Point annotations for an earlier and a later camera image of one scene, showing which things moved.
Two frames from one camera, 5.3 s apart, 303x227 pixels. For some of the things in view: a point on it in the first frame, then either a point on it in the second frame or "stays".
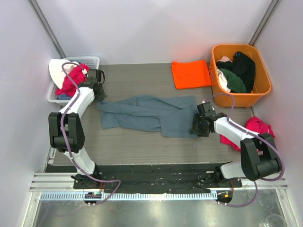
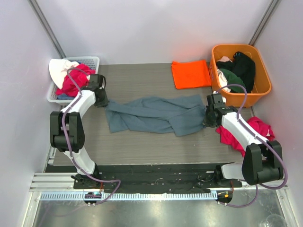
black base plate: (149, 178) stays
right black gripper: (196, 125) → (209, 118)
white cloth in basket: (55, 66) stays
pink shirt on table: (253, 124) stays
